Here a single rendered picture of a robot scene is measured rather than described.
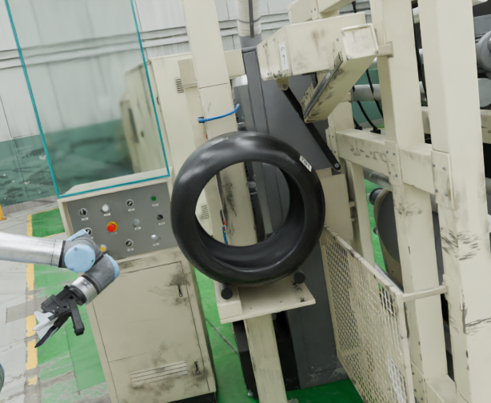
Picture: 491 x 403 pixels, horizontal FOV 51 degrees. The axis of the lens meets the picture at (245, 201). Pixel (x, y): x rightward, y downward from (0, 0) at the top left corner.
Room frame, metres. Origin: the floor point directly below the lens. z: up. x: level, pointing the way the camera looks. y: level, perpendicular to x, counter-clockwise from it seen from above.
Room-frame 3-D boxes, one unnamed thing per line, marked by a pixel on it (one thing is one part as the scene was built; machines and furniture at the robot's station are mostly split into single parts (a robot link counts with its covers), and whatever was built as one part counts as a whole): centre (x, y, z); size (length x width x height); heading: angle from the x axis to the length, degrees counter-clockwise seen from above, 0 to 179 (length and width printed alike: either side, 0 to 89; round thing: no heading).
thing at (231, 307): (1.96, 0.14, 0.84); 0.36 x 0.09 x 0.06; 4
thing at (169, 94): (6.26, 0.65, 1.05); 1.61 x 0.73 x 2.10; 21
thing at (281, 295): (1.97, 0.00, 0.80); 0.37 x 0.36 x 0.02; 94
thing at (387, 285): (1.76, -0.34, 0.65); 0.90 x 0.02 x 0.70; 4
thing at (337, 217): (2.22, -0.36, 1.05); 0.20 x 0.15 x 0.30; 4
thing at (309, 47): (1.86, -0.30, 1.71); 0.61 x 0.25 x 0.15; 4
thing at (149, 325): (2.62, 0.63, 0.63); 0.56 x 0.41 x 1.27; 94
